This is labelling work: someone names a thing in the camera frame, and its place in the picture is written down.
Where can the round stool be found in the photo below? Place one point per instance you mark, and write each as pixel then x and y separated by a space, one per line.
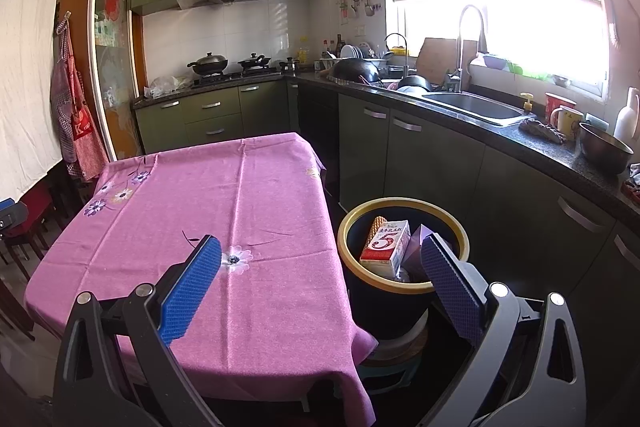
pixel 395 352

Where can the white and red carton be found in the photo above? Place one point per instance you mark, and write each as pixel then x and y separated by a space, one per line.
pixel 385 247

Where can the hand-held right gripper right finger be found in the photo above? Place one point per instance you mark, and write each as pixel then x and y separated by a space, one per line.
pixel 452 287

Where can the dish rack with plates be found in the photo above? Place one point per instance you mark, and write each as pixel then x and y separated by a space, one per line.
pixel 365 52

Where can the steel sink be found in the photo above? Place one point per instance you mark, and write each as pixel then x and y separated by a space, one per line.
pixel 475 104

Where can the large black wok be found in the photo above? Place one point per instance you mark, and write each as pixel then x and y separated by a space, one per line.
pixel 355 71

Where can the hanging wall decoration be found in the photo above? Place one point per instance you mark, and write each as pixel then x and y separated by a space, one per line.
pixel 343 4

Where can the thin gooseneck faucet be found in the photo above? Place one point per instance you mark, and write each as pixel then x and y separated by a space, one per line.
pixel 406 62

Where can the black lidded wok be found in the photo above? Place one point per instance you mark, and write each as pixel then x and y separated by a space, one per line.
pixel 207 64

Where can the white bottle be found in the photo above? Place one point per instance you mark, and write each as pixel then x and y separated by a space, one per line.
pixel 627 117

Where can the dark stone countertop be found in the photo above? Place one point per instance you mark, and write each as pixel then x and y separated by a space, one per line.
pixel 500 134

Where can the red checkered apron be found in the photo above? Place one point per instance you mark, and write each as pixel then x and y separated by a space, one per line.
pixel 87 132

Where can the black pot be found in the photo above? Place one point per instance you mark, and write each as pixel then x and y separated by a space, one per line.
pixel 414 84

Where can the gas stove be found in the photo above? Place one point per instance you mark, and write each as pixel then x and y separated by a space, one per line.
pixel 235 77

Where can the steel mixing bowl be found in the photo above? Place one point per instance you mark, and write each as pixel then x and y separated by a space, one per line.
pixel 605 152

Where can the dark sauce bottle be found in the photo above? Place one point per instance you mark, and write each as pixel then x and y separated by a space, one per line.
pixel 340 47

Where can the clear plastic bags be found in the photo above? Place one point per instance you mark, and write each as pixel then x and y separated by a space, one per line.
pixel 167 87

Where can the yellow oil bottle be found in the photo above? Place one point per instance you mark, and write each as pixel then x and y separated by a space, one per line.
pixel 303 53

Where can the yellow soap pump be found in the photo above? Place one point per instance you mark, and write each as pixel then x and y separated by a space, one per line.
pixel 527 104

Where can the white cloth curtain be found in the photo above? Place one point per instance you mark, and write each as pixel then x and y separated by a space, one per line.
pixel 25 82

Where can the purple plastic bowl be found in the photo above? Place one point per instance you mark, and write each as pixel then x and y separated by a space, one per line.
pixel 490 62

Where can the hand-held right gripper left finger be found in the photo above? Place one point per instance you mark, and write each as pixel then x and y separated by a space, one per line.
pixel 192 292

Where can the frosted glass sliding door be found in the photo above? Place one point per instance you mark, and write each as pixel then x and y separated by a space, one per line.
pixel 115 57

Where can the grey cardboard box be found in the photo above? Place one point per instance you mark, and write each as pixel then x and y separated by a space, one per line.
pixel 415 252

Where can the pink floral tablecloth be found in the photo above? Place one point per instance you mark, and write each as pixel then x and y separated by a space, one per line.
pixel 200 187

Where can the steel kitchen faucet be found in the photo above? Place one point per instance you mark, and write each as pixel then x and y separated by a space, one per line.
pixel 459 57

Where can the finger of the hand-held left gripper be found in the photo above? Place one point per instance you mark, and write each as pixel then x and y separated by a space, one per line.
pixel 12 217

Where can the small steel pot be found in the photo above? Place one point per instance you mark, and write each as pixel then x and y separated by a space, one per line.
pixel 289 66

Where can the brown cutting board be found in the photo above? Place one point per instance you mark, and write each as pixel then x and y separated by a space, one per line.
pixel 435 62

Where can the yellow-rimmed trash bin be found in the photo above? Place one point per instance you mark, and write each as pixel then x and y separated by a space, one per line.
pixel 380 312

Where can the red cushioned wooden chair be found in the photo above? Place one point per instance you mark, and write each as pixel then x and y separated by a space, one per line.
pixel 35 207

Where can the yellow mug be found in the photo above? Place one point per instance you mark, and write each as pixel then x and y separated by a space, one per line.
pixel 570 122

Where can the black lidded frying pan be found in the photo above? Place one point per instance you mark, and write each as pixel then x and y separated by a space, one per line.
pixel 254 62

